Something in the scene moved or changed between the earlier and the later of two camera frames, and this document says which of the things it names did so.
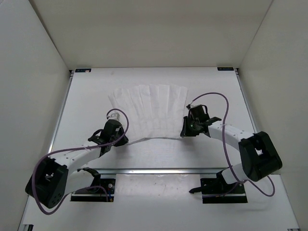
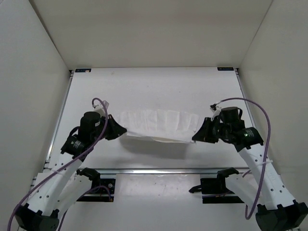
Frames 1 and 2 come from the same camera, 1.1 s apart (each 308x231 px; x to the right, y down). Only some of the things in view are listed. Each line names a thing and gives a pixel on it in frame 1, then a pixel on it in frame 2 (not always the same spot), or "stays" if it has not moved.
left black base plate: x=103 y=192 stays
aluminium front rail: x=160 y=171 stays
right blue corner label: x=225 y=69 stays
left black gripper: x=123 y=140 → x=117 y=129
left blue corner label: x=83 y=70 stays
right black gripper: x=186 y=132 → x=203 y=134
